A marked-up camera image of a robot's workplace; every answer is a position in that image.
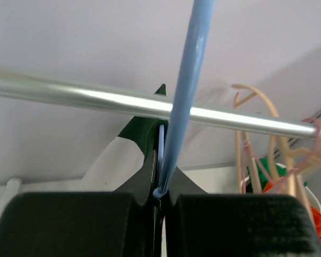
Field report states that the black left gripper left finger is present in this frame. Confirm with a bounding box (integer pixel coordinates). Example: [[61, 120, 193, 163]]
[[0, 153, 158, 256]]

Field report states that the dark green t shirt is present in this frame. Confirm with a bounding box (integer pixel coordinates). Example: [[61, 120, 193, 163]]
[[80, 83, 168, 192]]

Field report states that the white plastic basket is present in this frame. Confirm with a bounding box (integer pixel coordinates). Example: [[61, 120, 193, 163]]
[[240, 176, 321, 213]]

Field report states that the blue wire hanger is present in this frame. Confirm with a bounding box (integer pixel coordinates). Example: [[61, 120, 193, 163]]
[[152, 1, 213, 199]]

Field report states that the beige plastic hanger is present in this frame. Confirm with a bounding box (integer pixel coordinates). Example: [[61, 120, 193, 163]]
[[267, 135, 321, 207], [231, 83, 311, 212]]

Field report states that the orange t shirt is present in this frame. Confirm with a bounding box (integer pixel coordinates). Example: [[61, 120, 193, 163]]
[[264, 183, 321, 241]]

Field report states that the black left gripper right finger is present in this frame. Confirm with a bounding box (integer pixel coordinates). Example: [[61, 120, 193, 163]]
[[165, 169, 321, 256]]

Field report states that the pink wire hanger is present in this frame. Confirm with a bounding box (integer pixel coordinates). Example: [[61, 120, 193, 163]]
[[235, 119, 321, 196]]

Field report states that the silver clothes rack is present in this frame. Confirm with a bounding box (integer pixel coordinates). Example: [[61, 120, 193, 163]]
[[0, 72, 321, 193]]

